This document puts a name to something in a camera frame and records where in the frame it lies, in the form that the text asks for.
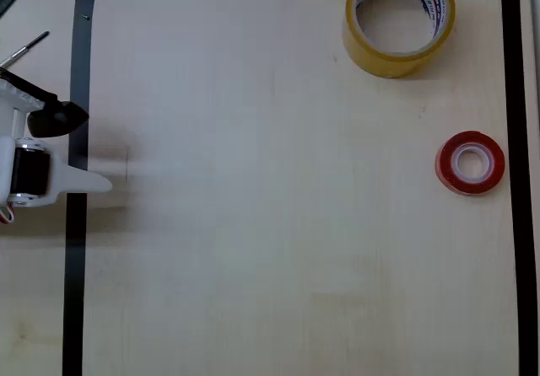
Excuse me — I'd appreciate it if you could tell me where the metal screwdriver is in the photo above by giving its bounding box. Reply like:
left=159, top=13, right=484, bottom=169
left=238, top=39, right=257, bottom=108
left=0, top=30, right=51, bottom=69

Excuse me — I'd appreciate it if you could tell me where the black camera cable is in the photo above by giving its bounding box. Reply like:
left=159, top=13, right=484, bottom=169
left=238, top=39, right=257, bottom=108
left=0, top=66, right=58, bottom=104

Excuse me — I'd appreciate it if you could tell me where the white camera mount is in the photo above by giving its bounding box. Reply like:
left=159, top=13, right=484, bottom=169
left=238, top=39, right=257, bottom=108
left=0, top=76, right=46, bottom=141

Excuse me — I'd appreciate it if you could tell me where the black strap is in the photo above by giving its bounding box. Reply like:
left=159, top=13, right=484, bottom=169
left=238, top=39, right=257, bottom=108
left=500, top=0, right=540, bottom=376
left=62, top=0, right=97, bottom=376

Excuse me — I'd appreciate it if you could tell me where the small red tape roll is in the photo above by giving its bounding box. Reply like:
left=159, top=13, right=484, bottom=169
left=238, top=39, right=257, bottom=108
left=434, top=130, right=506, bottom=196

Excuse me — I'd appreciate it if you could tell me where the black webcam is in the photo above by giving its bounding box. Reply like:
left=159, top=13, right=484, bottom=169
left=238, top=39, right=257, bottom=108
left=27, top=93, right=90, bottom=139

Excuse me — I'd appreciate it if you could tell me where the big yellow tape roll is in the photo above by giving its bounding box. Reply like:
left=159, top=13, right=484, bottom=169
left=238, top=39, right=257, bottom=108
left=342, top=0, right=456, bottom=80

